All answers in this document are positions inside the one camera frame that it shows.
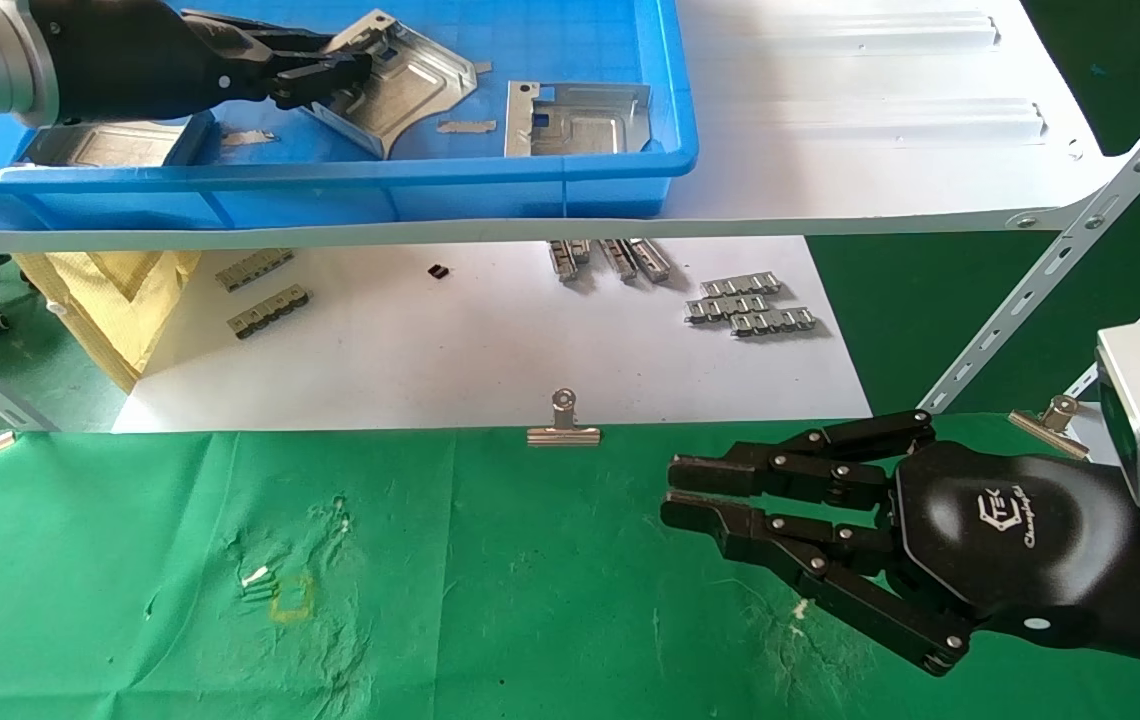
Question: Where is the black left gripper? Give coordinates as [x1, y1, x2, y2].
[28, 0, 374, 127]

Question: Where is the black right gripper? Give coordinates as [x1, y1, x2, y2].
[659, 409, 1140, 677]

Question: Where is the silver sheet metal bracket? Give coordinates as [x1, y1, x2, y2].
[505, 82, 652, 159]
[302, 9, 480, 161]
[20, 114, 217, 168]

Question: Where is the blue plastic bin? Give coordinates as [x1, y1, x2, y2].
[0, 0, 699, 233]

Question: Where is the grey connector strip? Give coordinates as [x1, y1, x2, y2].
[228, 285, 312, 341]
[215, 250, 295, 293]

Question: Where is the yellow cloth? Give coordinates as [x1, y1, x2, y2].
[12, 250, 201, 393]

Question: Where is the white shelf board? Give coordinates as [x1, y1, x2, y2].
[0, 0, 1121, 254]

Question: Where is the green table cloth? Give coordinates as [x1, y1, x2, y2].
[0, 415, 1140, 720]

